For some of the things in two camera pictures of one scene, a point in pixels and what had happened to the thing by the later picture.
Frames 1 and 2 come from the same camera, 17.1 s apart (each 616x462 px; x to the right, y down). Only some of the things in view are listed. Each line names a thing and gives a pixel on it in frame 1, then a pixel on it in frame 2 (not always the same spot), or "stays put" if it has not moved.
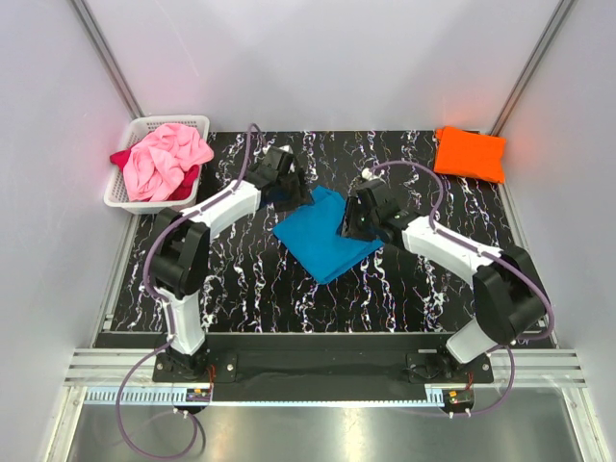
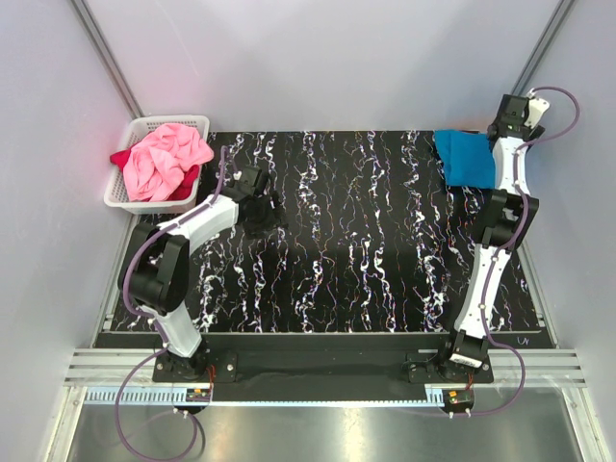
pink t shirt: [152, 169] stays put
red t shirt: [183, 189] stays put
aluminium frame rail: [534, 368] stays put
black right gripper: [347, 228] → [536, 132]
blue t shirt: [311, 238] → [467, 157]
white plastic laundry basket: [115, 195] stays put
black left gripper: [301, 196] → [274, 219]
